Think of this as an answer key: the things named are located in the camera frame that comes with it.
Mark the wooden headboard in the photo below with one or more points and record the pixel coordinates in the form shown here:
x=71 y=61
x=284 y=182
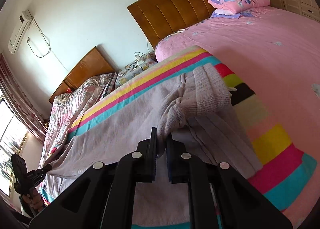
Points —
x=160 y=18
x=92 y=64

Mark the person's left hand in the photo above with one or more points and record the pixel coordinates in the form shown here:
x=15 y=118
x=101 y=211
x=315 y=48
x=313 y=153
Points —
x=34 y=199

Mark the rainbow striped bed sheet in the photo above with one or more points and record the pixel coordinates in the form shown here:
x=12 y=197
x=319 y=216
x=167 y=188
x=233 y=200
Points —
x=289 y=178

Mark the pink bed sheet right bed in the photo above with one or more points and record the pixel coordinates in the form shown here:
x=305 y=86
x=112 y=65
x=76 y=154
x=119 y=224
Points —
x=276 y=54

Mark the plaid pillow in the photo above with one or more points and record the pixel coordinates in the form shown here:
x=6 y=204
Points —
x=110 y=86

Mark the pink purple pillow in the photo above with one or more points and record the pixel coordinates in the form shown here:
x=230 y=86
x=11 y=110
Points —
x=170 y=45

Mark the white air conditioner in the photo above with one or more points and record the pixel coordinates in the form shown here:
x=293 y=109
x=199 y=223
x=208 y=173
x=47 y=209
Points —
x=18 y=33

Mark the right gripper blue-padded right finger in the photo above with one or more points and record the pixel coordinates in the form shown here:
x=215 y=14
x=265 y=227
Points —
x=218 y=195

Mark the nightstand with floral cover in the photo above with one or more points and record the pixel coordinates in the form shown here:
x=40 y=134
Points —
x=132 y=69

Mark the left wooden headboard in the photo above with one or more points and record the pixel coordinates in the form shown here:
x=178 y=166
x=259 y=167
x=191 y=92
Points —
x=92 y=64

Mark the white power strip charger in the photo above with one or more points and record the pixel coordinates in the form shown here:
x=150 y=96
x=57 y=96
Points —
x=139 y=59

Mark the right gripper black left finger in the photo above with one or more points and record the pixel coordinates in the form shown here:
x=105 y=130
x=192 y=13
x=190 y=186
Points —
x=103 y=196

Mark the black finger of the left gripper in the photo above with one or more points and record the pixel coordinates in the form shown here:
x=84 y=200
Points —
x=40 y=174

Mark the right wooden headboard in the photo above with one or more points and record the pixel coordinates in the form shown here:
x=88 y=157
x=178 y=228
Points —
x=160 y=18

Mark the floral pink quilt left bed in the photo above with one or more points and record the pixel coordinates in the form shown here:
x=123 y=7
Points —
x=66 y=108

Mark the window with metal bars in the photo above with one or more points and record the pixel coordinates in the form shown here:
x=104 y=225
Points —
x=13 y=134

